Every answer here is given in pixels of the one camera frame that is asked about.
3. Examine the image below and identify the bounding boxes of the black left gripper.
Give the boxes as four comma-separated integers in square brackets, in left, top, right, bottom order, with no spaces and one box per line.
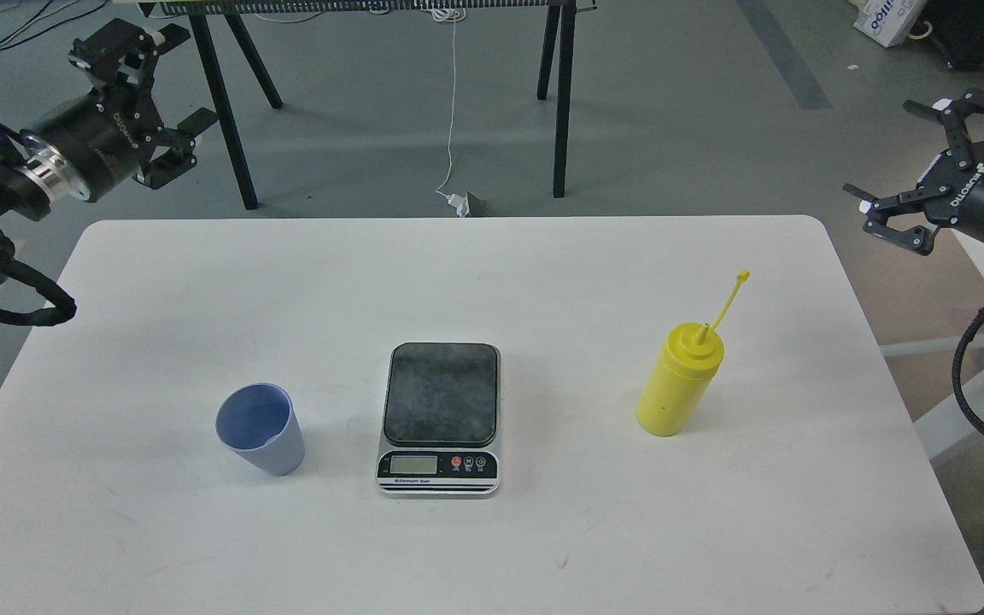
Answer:
[19,17,219,202]

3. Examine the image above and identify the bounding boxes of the blue plastic cup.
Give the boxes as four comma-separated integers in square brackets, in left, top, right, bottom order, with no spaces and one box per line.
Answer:
[214,383,306,476]

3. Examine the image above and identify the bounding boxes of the yellow squeeze bottle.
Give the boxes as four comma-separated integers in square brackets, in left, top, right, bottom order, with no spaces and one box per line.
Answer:
[635,270,751,437]

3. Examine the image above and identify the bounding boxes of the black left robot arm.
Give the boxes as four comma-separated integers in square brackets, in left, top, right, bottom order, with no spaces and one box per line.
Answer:
[0,19,218,327]

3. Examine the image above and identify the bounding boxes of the digital kitchen scale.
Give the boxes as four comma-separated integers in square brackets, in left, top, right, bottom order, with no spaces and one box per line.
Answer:
[375,342,502,499]

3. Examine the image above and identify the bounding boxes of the black trestle table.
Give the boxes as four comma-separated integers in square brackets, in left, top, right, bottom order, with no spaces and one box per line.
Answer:
[138,0,600,211]

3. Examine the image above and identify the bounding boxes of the white cardboard box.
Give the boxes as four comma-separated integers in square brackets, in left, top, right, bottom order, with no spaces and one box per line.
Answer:
[852,0,928,48]

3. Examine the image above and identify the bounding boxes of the white power adapter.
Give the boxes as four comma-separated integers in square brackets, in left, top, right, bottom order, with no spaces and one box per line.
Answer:
[448,192,489,218]

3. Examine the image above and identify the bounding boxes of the white hanging cable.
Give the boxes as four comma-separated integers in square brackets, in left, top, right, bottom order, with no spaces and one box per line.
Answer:
[434,7,467,199]

